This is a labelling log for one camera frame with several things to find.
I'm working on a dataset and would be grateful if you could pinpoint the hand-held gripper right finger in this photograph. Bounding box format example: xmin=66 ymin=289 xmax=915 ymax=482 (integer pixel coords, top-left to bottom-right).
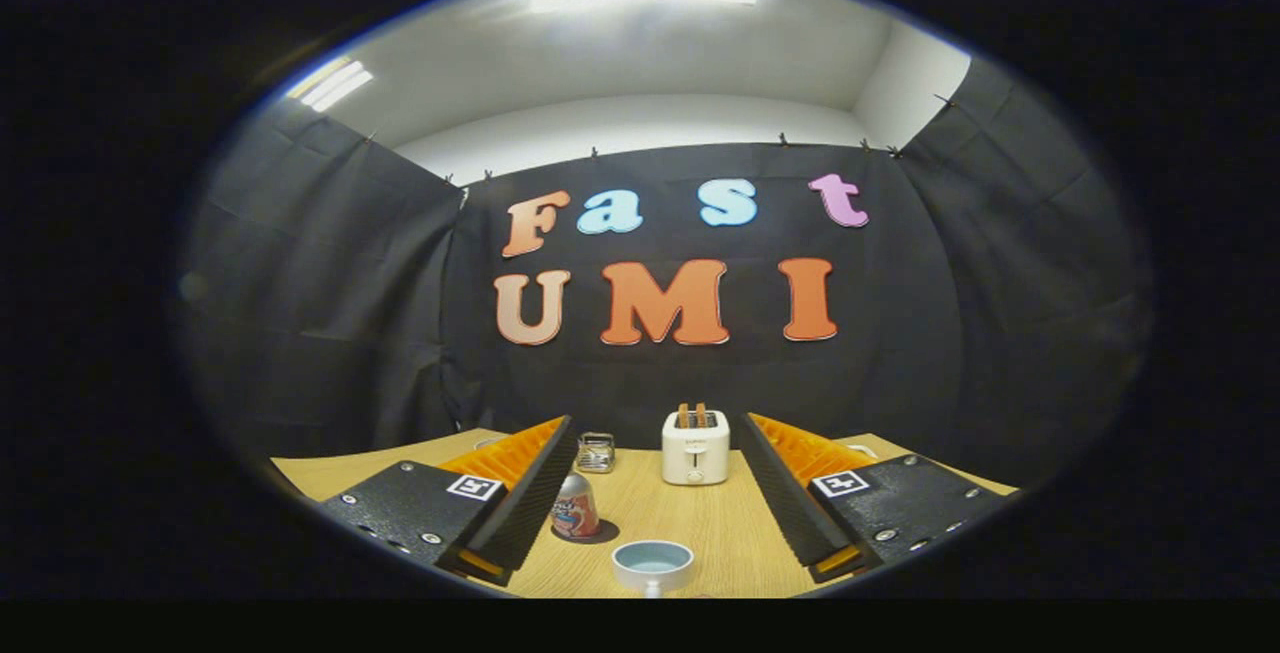
xmin=740 ymin=413 xmax=1019 ymax=584

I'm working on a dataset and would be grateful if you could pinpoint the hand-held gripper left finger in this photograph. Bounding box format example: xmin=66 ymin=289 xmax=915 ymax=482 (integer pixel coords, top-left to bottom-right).
xmin=318 ymin=415 xmax=581 ymax=586

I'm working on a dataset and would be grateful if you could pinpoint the silver juice bottle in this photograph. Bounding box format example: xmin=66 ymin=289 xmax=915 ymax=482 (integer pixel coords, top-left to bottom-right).
xmin=551 ymin=473 xmax=601 ymax=540

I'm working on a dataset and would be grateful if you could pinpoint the dark brown round coaster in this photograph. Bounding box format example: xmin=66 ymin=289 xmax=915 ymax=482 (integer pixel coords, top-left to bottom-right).
xmin=553 ymin=519 xmax=621 ymax=545

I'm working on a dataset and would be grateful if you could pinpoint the white cup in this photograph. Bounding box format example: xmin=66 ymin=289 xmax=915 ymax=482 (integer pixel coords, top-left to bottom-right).
xmin=612 ymin=540 xmax=695 ymax=599

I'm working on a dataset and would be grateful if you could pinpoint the wooden table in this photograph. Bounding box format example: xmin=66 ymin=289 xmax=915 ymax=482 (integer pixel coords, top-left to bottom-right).
xmin=270 ymin=428 xmax=1019 ymax=599

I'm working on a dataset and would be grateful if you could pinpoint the white toaster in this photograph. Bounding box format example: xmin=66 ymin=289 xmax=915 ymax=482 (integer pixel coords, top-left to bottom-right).
xmin=661 ymin=410 xmax=731 ymax=486

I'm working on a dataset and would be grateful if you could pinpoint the small ceiling light panel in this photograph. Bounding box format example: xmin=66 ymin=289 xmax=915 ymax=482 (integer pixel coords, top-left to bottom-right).
xmin=287 ymin=56 xmax=374 ymax=114

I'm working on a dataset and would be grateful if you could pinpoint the small metal wire basket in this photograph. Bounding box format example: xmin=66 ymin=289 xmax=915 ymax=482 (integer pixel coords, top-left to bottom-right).
xmin=576 ymin=432 xmax=616 ymax=474

